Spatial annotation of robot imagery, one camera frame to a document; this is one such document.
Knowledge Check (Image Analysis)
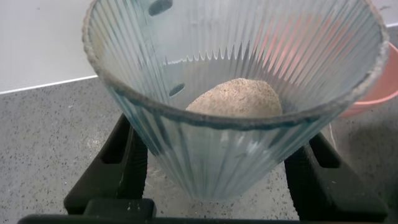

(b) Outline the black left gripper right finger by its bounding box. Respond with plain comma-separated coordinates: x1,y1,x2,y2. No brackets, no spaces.
284,132,389,222

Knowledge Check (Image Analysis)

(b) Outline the pink ribbed bowl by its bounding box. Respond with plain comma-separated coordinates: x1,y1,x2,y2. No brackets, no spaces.
338,42,398,118

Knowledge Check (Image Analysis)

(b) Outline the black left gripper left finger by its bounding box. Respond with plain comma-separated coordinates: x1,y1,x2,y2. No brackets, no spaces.
63,113,156,218

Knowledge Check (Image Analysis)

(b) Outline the beige powder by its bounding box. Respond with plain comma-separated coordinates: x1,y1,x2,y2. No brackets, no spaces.
185,78,283,118

